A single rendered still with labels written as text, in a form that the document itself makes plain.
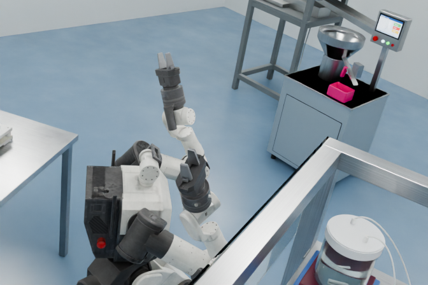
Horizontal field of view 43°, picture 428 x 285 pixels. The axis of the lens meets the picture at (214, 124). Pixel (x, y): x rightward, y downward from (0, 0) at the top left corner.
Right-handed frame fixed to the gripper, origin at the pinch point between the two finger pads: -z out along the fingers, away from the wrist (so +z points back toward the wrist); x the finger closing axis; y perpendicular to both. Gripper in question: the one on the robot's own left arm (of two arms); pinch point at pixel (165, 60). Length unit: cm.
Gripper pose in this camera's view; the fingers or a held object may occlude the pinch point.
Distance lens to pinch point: 210.6
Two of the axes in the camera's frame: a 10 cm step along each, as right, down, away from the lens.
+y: -7.6, 3.2, -5.7
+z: 1.9, 9.4, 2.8
